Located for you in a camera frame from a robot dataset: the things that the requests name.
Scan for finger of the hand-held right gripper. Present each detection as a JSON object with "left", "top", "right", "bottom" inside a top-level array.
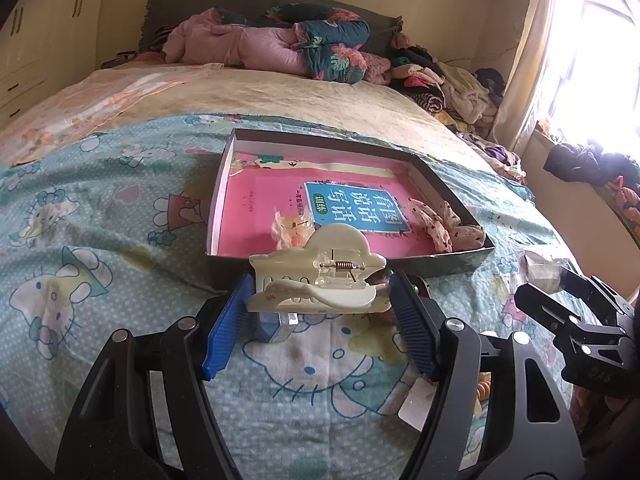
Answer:
[
  {"left": 514, "top": 284, "right": 596, "bottom": 348},
  {"left": 560, "top": 266, "right": 628, "bottom": 318}
]

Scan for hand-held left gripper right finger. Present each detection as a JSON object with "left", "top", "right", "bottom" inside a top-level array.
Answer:
[{"left": 389, "top": 270, "right": 586, "bottom": 480}]

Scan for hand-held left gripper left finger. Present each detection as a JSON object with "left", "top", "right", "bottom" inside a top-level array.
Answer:
[{"left": 60, "top": 272, "right": 256, "bottom": 480}]

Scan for clear plastic packet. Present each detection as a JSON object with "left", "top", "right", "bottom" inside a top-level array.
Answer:
[{"left": 520, "top": 250, "right": 568, "bottom": 293}]

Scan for clear blue jewelry box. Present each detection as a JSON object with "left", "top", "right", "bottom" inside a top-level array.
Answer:
[{"left": 252, "top": 310, "right": 301, "bottom": 343}]

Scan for grey cardboard tray box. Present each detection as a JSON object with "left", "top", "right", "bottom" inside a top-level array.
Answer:
[{"left": 205, "top": 128, "right": 496, "bottom": 278}]

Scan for cream hair claw clip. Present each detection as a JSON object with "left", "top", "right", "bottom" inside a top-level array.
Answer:
[{"left": 248, "top": 225, "right": 392, "bottom": 313}]

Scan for white paper tag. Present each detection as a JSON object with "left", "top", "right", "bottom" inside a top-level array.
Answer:
[{"left": 398, "top": 377, "right": 441, "bottom": 431}]

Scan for peach hair accessory in wrapper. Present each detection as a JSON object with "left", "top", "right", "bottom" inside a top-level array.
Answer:
[{"left": 270, "top": 207, "right": 316, "bottom": 251}]

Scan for pink book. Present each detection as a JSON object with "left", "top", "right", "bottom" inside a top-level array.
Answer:
[{"left": 220, "top": 157, "right": 436, "bottom": 256}]

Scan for dark clothes on windowsill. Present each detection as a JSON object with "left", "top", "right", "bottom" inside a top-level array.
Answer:
[{"left": 542, "top": 142, "right": 640, "bottom": 221}]

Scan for cartoon cat bedsheet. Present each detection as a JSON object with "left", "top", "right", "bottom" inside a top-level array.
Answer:
[{"left": 0, "top": 112, "right": 601, "bottom": 471}]

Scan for window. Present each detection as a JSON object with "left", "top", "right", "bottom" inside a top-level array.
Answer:
[{"left": 540, "top": 0, "right": 640, "bottom": 156}]

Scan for pile of clothes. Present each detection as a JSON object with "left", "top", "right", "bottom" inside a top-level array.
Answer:
[{"left": 390, "top": 32, "right": 526, "bottom": 181}]

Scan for cream curtain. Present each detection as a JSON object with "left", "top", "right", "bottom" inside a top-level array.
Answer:
[{"left": 490, "top": 0, "right": 586, "bottom": 156}]

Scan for beige blanket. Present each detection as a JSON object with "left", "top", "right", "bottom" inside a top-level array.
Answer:
[{"left": 100, "top": 66, "right": 498, "bottom": 173}]

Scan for peach floral sheet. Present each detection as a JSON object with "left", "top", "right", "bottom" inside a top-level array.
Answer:
[{"left": 0, "top": 62, "right": 226, "bottom": 166}]

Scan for pink quilt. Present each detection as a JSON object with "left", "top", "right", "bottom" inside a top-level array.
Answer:
[{"left": 162, "top": 7, "right": 393, "bottom": 86}]

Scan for dark floral quilt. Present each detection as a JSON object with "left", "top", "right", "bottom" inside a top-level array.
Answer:
[{"left": 215, "top": 2, "right": 371, "bottom": 83}]

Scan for cream wardrobe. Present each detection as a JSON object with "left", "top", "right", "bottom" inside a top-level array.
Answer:
[{"left": 0, "top": 0, "right": 108, "bottom": 131}]

